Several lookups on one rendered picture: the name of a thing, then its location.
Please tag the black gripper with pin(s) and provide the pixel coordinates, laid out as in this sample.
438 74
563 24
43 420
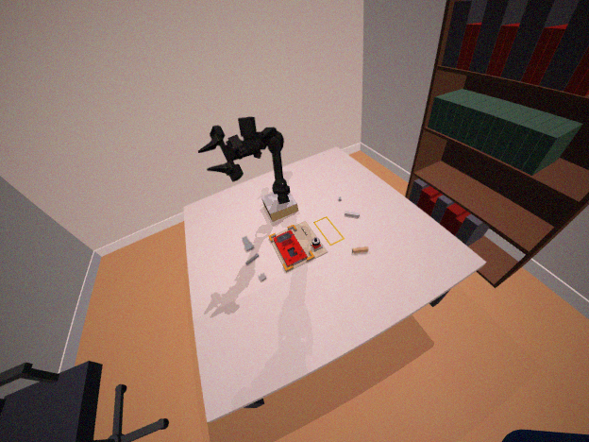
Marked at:
234 171

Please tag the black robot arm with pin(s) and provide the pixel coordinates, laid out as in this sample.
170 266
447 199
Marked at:
255 141

